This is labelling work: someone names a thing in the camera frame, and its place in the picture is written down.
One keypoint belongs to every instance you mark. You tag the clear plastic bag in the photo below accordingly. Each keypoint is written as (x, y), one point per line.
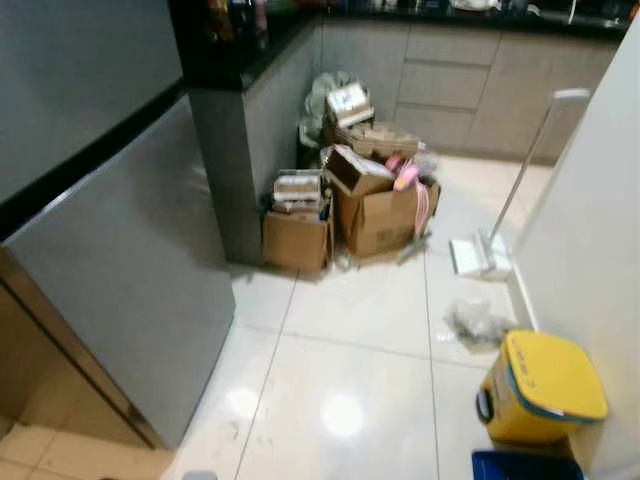
(478, 322)

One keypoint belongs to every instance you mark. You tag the taped box white label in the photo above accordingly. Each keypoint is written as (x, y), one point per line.
(348, 102)

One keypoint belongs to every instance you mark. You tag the brown paper pulp tray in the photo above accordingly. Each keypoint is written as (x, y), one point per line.
(380, 140)

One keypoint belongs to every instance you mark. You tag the open box white label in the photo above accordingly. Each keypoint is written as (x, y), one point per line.
(355, 170)

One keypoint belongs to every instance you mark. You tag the grey fridge door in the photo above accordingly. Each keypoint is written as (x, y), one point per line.
(120, 280)

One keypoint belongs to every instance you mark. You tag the white floor mop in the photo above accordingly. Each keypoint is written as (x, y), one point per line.
(480, 258)

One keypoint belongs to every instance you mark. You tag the small cardboard box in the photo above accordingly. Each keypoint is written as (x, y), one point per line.
(295, 245)

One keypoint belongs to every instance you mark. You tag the grey two-door fridge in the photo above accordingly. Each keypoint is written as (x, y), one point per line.
(80, 200)

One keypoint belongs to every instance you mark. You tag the yellow lidded bin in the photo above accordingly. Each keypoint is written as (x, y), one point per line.
(545, 385)

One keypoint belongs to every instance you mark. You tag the blue container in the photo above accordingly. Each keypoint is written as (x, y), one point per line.
(525, 467)

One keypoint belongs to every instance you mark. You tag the egg carton stack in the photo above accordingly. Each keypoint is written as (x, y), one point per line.
(298, 190)

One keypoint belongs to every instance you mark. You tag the green plastic bag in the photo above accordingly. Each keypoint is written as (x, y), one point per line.
(315, 100)

